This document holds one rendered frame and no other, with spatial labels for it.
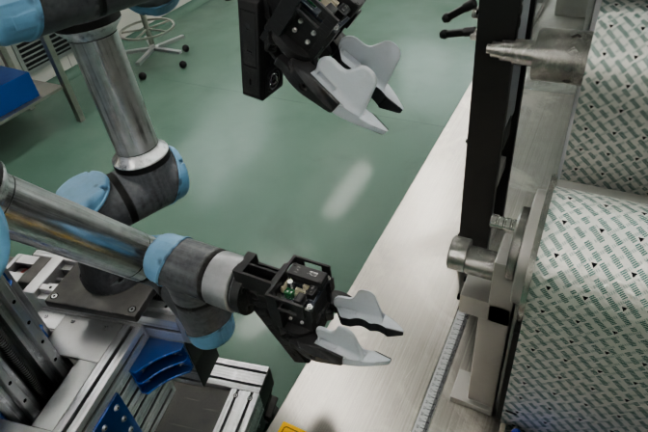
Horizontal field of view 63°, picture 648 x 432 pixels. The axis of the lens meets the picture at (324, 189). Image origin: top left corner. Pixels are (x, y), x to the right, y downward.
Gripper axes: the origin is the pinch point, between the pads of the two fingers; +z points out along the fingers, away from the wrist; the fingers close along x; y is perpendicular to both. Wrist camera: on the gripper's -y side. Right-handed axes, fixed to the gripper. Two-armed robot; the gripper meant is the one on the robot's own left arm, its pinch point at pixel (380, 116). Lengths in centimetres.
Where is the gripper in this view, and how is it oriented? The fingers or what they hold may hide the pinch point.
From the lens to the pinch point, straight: 54.0
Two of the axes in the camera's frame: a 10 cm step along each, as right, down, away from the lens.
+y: 4.9, -4.6, -7.4
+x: 4.5, -5.9, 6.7
